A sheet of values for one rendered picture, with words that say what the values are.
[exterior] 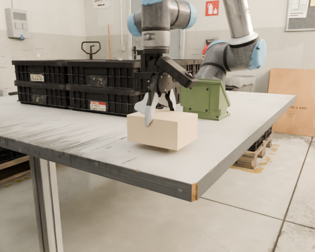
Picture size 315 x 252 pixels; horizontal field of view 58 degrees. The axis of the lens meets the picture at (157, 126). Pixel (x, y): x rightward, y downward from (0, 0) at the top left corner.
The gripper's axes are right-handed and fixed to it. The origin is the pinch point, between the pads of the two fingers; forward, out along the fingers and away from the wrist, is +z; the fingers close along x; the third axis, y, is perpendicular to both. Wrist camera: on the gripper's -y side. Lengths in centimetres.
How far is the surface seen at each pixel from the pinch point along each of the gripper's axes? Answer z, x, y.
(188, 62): -15, -76, 30
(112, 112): 5.5, -24.7, 40.1
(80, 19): -86, -335, 382
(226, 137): 7.3, -18.8, -12.3
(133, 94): -3.0, -25.2, 29.2
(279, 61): -11, -346, 28
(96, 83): -7, -25, 49
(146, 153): 7.1, 7.9, 0.4
